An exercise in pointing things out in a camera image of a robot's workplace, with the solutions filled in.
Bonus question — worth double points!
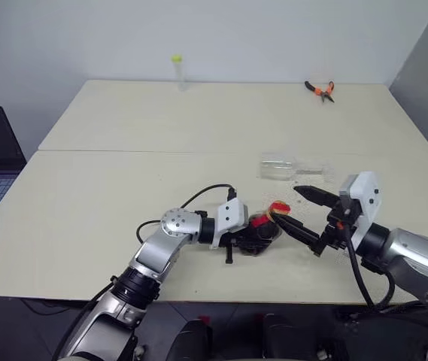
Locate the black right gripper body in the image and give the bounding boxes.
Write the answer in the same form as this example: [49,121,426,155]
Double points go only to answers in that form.
[320,194,357,252]

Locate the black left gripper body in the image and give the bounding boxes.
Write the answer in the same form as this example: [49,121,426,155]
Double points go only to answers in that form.
[219,224,255,252]

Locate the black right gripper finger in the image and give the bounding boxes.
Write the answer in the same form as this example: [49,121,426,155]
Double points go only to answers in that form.
[293,184,341,208]
[272,213,328,259]

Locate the dark drink bottle red label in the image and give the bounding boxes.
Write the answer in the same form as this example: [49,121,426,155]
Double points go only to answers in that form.
[249,200,292,256]

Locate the clear wine glass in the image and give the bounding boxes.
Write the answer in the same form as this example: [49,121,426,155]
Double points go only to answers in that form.
[259,151,335,185]

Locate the dark rounded shape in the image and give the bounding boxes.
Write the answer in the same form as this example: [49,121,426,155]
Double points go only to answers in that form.
[262,314,314,361]
[168,318,214,361]

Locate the clear tube yellow-green cap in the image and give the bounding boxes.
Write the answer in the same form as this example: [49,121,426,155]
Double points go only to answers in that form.
[170,54,191,93]

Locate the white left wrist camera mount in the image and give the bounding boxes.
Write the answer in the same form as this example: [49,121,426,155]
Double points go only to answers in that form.
[209,199,250,250]

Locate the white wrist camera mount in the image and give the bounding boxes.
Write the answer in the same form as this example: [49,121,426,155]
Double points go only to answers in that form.
[209,199,250,250]
[339,171,383,245]

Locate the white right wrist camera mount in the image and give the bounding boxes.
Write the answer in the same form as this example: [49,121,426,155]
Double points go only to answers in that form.
[339,171,383,245]

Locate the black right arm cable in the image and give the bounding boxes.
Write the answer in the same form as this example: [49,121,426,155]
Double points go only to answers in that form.
[339,220,397,311]

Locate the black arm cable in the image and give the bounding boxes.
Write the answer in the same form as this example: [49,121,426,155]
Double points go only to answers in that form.
[136,183,238,247]
[339,220,397,311]

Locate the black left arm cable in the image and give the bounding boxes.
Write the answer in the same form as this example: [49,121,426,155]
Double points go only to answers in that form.
[136,183,238,247]

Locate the orange handled pliers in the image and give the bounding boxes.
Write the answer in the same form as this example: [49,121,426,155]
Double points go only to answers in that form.
[303,80,337,105]

